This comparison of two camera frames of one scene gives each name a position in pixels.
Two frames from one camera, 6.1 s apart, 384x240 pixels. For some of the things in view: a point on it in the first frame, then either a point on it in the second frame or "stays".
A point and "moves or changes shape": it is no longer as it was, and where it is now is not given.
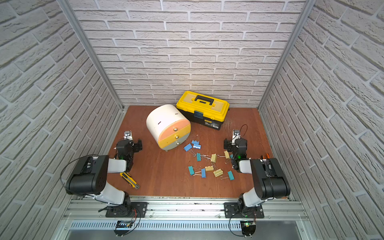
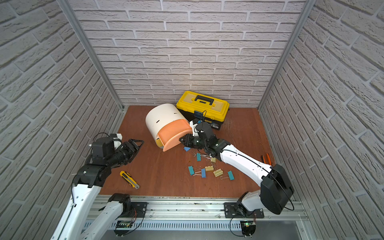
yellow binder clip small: x=209 y=168 stays
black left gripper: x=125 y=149 stays
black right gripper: x=228 y=143 → x=187 y=143
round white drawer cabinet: x=168 y=127 stays
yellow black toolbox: x=206 y=110 stays
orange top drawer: x=173 y=127 moves or changes shape
